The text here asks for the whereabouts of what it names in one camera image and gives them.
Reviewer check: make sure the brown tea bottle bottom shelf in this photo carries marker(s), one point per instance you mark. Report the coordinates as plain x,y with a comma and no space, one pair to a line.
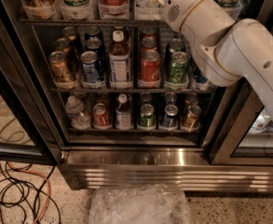
123,112

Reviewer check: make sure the blue can front middle shelf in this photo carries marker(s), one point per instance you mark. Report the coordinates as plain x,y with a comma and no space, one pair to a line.
91,67

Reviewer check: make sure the red can bottom shelf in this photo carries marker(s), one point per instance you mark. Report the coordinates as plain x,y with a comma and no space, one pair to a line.
100,115

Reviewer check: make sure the gold can bottom shelf right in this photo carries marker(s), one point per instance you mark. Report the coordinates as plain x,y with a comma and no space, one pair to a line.
192,116

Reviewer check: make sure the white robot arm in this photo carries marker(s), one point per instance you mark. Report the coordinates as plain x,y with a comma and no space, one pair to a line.
224,50

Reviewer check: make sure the small water bottle bottom shelf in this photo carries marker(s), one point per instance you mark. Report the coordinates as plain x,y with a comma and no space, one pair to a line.
77,113

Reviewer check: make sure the red can second row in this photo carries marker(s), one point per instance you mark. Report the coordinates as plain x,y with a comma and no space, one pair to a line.
148,43

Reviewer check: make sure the open fridge glass door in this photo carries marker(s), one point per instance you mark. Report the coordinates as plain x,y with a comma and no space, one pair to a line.
22,98

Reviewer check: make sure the gold can shelf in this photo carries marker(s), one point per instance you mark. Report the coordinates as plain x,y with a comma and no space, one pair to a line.
60,67
192,116

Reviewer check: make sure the green can second row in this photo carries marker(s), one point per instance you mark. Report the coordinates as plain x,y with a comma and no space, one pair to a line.
173,46

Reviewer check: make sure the brown tea bottle shelf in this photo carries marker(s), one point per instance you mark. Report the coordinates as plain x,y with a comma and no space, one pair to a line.
123,112
119,57

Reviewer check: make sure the blue slim can second row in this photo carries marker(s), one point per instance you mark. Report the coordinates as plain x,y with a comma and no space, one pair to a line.
198,77

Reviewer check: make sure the blue can shelf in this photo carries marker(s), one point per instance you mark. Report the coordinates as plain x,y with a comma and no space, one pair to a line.
169,116
91,67

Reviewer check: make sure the red cola can front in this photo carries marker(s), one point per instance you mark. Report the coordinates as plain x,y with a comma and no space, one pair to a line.
149,66

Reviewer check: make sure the green can bottom shelf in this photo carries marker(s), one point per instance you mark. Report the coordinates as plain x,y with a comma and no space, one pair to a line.
147,116

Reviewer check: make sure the blue can bottom shelf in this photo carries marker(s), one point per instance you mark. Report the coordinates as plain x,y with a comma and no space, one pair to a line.
169,116

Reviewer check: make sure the brown tea bottle middle shelf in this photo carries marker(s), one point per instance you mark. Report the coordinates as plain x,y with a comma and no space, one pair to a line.
119,57

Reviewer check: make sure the green can front middle shelf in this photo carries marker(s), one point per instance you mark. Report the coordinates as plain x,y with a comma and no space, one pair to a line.
176,69

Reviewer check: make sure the gold can second row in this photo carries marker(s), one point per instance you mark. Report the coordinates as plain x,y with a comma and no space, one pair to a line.
65,44

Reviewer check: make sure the gold can front middle shelf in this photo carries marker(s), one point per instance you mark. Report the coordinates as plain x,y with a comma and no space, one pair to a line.
60,67

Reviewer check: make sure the crumpled clear plastic bag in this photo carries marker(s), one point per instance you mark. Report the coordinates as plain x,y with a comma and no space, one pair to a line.
147,204

